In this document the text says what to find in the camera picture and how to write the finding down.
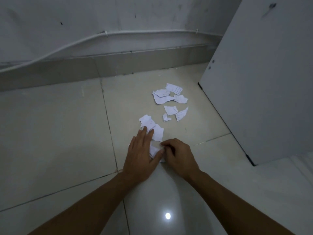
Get small white paper piece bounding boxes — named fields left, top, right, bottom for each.
left=149, top=140, right=167, bottom=163

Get large white paper piece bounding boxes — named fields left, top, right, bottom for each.
left=139, top=114, right=164, bottom=142

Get person's right hand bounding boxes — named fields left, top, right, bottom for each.
left=159, top=138, right=201, bottom=182

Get person's right forearm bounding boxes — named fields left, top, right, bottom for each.
left=186, top=169, right=297, bottom=235

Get person's left forearm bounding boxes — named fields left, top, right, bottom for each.
left=28, top=172, right=148, bottom=235

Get white cabinet panel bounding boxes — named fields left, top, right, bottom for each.
left=198, top=0, right=313, bottom=167

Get person's left hand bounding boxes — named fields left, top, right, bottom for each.
left=122, top=126, right=165, bottom=184

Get white wall cable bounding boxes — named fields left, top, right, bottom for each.
left=0, top=30, right=224, bottom=73

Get scattered torn paper scraps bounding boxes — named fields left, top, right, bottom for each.
left=152, top=83, right=189, bottom=123

